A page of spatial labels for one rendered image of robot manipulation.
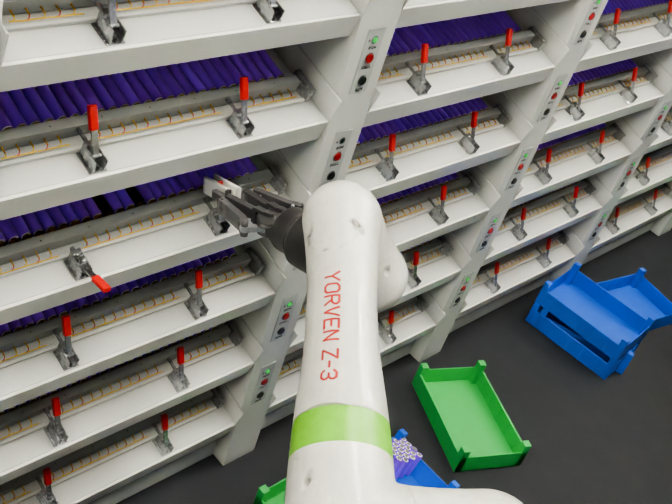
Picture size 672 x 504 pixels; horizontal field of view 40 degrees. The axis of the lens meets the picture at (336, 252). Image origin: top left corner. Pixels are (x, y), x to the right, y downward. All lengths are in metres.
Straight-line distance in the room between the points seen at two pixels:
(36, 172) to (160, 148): 0.20
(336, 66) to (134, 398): 0.74
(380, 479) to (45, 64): 0.63
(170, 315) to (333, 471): 0.79
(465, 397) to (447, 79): 1.05
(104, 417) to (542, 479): 1.21
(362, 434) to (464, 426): 1.52
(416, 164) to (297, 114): 0.45
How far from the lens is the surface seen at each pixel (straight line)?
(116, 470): 1.98
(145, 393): 1.84
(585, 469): 2.61
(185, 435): 2.05
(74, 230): 1.48
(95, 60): 1.22
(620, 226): 3.33
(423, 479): 2.33
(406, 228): 2.11
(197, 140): 1.44
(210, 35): 1.31
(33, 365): 1.59
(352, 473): 0.98
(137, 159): 1.38
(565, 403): 2.75
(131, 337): 1.66
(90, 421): 1.79
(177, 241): 1.56
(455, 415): 2.54
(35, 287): 1.44
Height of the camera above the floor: 1.73
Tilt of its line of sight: 37 degrees down
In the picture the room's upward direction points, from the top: 19 degrees clockwise
